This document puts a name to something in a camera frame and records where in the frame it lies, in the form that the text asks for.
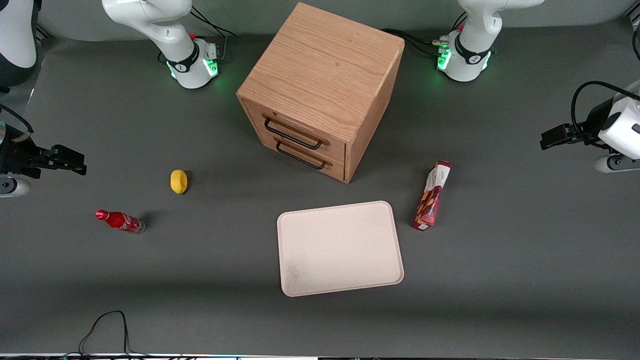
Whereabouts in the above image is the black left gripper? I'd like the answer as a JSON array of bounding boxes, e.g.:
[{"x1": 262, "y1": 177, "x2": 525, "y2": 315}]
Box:
[{"x1": 539, "y1": 97, "x2": 615, "y2": 151}]

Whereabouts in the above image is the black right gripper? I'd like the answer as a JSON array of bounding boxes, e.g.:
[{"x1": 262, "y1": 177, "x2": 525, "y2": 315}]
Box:
[{"x1": 0, "y1": 133, "x2": 88, "y2": 179}]

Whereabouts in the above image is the red cookie box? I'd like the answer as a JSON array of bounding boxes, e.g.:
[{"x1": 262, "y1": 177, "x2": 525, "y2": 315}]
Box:
[{"x1": 412, "y1": 160, "x2": 453, "y2": 232}]

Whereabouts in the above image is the white rectangular tray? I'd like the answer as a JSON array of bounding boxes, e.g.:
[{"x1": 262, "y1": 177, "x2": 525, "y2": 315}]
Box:
[{"x1": 276, "y1": 200, "x2": 405, "y2": 298}]

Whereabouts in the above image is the red cola bottle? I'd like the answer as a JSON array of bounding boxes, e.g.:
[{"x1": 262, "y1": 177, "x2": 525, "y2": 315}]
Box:
[{"x1": 95, "y1": 209, "x2": 146, "y2": 235}]

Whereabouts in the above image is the yellow lemon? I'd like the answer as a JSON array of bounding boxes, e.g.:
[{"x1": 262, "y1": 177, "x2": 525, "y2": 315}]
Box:
[{"x1": 170, "y1": 169, "x2": 189, "y2": 195}]

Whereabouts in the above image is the wooden drawer front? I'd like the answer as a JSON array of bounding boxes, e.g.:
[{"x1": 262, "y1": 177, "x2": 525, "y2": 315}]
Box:
[
  {"x1": 243, "y1": 99, "x2": 348, "y2": 164},
  {"x1": 251, "y1": 122, "x2": 346, "y2": 182}
]

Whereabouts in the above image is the wooden drawer cabinet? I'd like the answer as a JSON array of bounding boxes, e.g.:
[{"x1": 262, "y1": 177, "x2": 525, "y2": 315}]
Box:
[{"x1": 236, "y1": 1, "x2": 406, "y2": 185}]

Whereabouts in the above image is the black left arm wrist cable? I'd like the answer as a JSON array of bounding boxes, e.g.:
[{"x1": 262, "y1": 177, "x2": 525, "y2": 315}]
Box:
[{"x1": 570, "y1": 80, "x2": 640, "y2": 147}]

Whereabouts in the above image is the black arm wrist cable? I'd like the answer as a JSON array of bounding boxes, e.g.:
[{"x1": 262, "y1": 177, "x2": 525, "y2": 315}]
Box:
[
  {"x1": 0, "y1": 102, "x2": 34, "y2": 135},
  {"x1": 570, "y1": 80, "x2": 640, "y2": 147}
]

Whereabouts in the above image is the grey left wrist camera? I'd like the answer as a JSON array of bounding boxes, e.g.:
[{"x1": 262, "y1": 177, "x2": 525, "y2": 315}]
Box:
[{"x1": 594, "y1": 153, "x2": 640, "y2": 174}]

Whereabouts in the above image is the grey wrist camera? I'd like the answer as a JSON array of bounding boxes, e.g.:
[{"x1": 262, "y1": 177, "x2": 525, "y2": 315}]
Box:
[
  {"x1": 594, "y1": 153, "x2": 640, "y2": 174},
  {"x1": 0, "y1": 177, "x2": 32, "y2": 199}
]

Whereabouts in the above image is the black right arm wrist cable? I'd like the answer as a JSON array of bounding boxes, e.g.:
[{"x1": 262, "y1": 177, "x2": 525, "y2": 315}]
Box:
[{"x1": 0, "y1": 102, "x2": 34, "y2": 135}]

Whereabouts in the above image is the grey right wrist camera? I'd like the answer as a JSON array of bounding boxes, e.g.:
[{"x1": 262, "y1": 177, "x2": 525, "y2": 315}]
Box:
[{"x1": 0, "y1": 177, "x2": 32, "y2": 199}]

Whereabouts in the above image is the black looped table cable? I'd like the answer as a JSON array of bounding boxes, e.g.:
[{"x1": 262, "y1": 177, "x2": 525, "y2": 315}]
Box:
[{"x1": 78, "y1": 310, "x2": 151, "y2": 359}]

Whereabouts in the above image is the black left arm base cable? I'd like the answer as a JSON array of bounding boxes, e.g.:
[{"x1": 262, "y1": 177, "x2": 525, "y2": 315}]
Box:
[{"x1": 381, "y1": 11, "x2": 469, "y2": 57}]

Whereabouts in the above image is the black arm base cable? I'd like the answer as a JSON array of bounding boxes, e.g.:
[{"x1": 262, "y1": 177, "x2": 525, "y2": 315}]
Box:
[
  {"x1": 381, "y1": 11, "x2": 469, "y2": 57},
  {"x1": 189, "y1": 5, "x2": 237, "y2": 63}
]

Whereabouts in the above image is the black right arm base cable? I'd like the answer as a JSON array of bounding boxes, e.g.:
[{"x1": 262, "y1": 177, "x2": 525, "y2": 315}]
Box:
[{"x1": 189, "y1": 5, "x2": 237, "y2": 63}]

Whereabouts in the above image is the black metal drawer handle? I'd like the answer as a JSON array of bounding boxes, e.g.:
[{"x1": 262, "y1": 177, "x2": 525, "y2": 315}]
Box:
[
  {"x1": 275, "y1": 141, "x2": 329, "y2": 171},
  {"x1": 263, "y1": 116, "x2": 324, "y2": 151}
]

